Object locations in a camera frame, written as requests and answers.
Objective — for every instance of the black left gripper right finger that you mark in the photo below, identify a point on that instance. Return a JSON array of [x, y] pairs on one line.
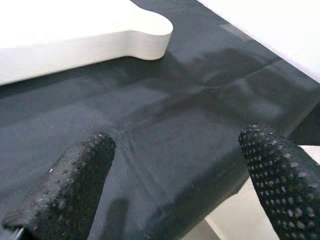
[[282, 185]]

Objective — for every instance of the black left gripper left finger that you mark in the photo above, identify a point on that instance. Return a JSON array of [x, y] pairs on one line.
[[67, 185]]

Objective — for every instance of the black table cloth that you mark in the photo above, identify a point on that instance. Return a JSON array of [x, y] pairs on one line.
[[162, 100]]

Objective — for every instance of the white plastic table top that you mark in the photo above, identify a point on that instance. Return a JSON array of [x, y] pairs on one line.
[[75, 30]]

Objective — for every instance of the clear tape strip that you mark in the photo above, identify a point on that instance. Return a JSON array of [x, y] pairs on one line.
[[235, 31]]

